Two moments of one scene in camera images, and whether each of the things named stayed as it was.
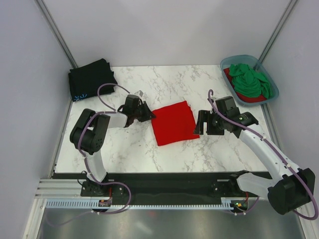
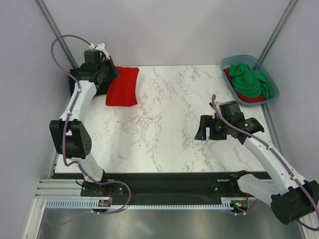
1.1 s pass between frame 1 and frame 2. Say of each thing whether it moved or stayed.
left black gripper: moved
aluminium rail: stayed
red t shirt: moved
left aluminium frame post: stayed
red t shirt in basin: stayed
